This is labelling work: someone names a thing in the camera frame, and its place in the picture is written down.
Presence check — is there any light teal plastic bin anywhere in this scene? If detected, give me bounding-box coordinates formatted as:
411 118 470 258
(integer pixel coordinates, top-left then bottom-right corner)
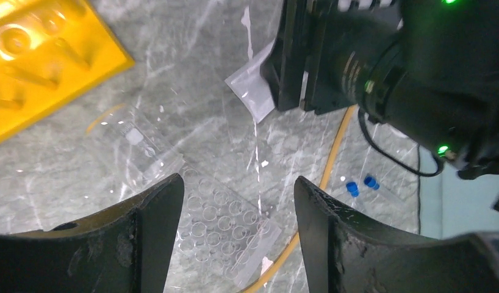
419 165 499 239

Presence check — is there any clear glass beaker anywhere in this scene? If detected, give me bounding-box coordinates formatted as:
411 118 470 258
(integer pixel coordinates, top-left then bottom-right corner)
84 104 185 192

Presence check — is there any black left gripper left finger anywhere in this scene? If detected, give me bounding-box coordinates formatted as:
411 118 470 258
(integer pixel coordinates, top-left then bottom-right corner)
0 173 184 292

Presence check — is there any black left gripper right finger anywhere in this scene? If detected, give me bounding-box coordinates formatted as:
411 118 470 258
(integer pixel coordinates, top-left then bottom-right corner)
294 176 499 292

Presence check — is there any clear plastic well plate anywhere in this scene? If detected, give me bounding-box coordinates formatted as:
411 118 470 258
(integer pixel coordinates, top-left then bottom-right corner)
175 164 282 289

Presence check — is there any yellow test tube rack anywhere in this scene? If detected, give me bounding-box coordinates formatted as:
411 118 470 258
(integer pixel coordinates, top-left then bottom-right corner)
0 1 134 143

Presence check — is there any tan rubber tubing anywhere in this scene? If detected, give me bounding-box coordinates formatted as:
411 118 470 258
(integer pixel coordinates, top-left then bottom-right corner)
242 106 357 292

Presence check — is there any white plastic zip bag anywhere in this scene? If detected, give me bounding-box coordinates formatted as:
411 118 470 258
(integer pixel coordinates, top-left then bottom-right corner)
224 42 275 124

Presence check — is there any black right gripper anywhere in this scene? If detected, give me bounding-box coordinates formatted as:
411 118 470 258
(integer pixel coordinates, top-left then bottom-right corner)
260 1 499 179

